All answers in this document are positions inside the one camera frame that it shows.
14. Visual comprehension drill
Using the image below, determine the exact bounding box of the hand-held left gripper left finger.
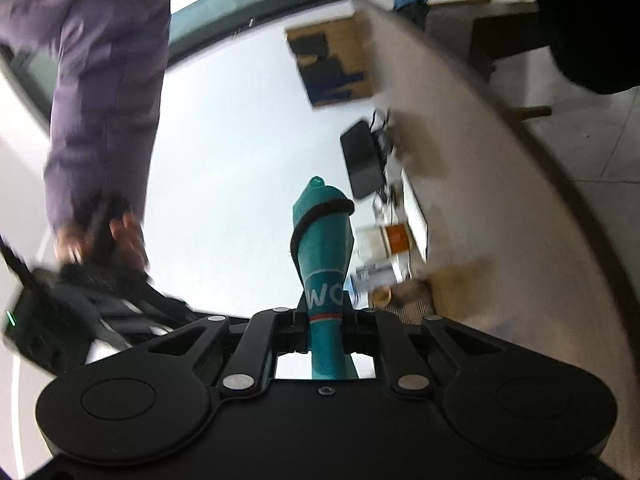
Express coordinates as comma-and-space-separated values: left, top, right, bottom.
144, 307, 311, 393

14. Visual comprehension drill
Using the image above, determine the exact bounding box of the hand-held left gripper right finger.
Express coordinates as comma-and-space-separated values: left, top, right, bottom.
341, 307, 507, 396

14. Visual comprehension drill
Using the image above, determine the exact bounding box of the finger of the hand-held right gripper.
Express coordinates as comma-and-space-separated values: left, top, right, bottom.
140, 285, 207, 324
89, 316, 176, 362

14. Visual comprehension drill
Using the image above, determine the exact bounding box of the teal shopping bag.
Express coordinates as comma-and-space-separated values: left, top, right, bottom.
290, 176, 359, 381

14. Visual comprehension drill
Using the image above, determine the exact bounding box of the black elastic band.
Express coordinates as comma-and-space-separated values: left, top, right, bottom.
289, 199, 356, 262

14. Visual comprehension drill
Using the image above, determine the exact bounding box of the person's right forearm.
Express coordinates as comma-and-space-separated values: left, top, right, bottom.
42, 10, 173, 241

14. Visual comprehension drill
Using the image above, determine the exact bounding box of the person's right hand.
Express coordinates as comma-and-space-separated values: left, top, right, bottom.
54, 211, 152, 272

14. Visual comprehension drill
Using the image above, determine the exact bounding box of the glass cup of tea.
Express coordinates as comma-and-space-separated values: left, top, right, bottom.
355, 222, 414, 267

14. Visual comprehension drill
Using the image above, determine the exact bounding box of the white paper sheet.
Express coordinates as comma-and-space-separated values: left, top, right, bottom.
400, 166, 430, 264

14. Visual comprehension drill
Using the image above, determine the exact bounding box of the black power bank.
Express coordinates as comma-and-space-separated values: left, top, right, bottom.
339, 120, 385, 200

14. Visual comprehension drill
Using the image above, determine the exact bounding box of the dark fabric piece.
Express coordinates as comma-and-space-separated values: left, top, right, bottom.
304, 56, 367, 104
291, 31, 327, 57

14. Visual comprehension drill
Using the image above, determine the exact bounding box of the brown wooden furniture leg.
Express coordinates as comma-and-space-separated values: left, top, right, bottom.
469, 9, 554, 122

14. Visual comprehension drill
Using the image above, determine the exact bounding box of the dark cloth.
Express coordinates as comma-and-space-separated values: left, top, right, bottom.
522, 0, 640, 96

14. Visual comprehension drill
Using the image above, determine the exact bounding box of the dark window frame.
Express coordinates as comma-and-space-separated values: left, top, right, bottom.
167, 0, 386, 68

